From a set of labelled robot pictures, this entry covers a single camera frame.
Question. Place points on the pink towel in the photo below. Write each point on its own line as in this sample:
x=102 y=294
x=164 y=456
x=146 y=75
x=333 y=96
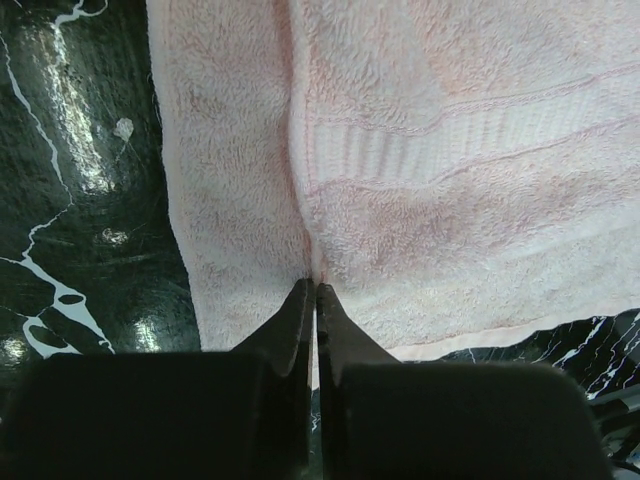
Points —
x=463 y=173

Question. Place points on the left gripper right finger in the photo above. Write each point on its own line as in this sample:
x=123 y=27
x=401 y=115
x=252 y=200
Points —
x=385 y=419

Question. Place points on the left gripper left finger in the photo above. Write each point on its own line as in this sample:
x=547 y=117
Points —
x=240 y=414

